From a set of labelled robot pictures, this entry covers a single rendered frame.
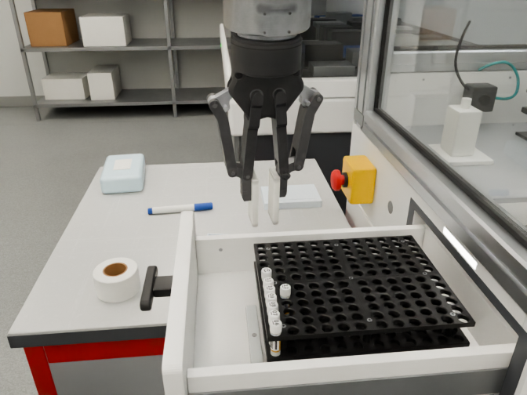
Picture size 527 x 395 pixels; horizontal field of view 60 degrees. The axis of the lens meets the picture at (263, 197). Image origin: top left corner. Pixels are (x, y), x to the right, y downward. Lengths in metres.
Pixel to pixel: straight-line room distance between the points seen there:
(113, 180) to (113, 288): 0.40
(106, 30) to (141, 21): 0.52
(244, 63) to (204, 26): 4.14
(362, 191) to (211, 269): 0.33
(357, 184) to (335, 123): 0.52
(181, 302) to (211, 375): 0.08
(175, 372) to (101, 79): 4.05
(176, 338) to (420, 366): 0.24
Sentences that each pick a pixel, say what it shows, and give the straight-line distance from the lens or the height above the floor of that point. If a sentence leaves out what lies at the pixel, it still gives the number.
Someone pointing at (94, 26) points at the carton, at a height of 0.78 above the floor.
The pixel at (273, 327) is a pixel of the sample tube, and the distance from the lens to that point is 0.48.
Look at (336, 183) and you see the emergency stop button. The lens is 0.85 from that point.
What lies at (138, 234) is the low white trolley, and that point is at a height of 0.76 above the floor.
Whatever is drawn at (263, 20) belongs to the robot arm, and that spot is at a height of 1.19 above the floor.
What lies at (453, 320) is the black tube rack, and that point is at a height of 0.90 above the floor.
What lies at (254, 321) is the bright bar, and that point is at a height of 0.85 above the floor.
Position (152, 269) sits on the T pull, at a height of 0.91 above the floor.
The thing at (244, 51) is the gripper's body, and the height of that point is 1.16.
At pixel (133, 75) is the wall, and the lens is 4.77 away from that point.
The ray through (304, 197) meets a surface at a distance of 1.02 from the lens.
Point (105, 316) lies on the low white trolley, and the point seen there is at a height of 0.76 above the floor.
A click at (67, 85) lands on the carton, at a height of 0.28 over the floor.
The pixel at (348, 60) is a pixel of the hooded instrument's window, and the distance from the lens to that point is 1.33.
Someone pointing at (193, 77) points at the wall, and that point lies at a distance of 4.71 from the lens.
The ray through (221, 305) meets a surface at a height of 0.84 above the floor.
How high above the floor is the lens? 1.24
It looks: 27 degrees down
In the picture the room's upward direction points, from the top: straight up
